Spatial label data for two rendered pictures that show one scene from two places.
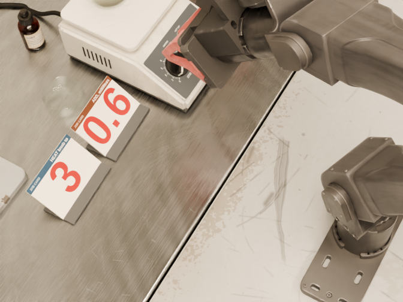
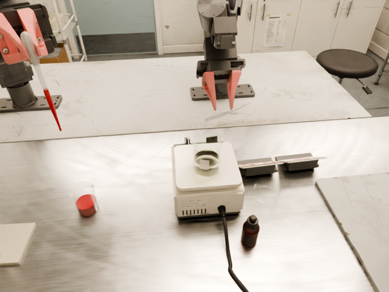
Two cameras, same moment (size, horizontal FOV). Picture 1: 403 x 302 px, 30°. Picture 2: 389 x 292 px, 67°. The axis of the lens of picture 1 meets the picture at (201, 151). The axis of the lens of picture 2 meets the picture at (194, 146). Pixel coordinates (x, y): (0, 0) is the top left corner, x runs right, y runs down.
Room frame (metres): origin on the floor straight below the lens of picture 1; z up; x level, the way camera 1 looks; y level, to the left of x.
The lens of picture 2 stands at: (0.96, 0.39, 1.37)
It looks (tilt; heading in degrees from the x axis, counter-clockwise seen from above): 40 degrees down; 230
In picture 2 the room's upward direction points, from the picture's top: 1 degrees counter-clockwise
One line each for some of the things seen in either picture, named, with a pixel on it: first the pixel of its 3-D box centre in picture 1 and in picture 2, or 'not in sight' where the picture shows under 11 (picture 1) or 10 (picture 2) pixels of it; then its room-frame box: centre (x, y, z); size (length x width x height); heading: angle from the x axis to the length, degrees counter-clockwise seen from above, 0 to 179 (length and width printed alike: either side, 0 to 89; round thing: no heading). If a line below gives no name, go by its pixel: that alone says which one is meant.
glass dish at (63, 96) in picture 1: (63, 96); (266, 192); (0.58, 0.18, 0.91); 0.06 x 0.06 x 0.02
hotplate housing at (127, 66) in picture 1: (140, 32); (204, 171); (0.66, 0.07, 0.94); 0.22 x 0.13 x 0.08; 55
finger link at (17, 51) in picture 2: not in sight; (28, 40); (0.87, -0.07, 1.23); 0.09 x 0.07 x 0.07; 87
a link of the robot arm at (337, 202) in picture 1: (366, 192); not in sight; (0.36, -0.17, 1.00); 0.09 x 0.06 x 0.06; 125
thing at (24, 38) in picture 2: not in sight; (28, 49); (0.88, -0.03, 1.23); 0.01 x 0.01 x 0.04; 86
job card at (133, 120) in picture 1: (110, 118); (257, 162); (0.54, 0.11, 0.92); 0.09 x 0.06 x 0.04; 148
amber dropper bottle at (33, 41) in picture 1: (29, 27); (250, 228); (0.69, 0.22, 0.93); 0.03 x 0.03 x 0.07
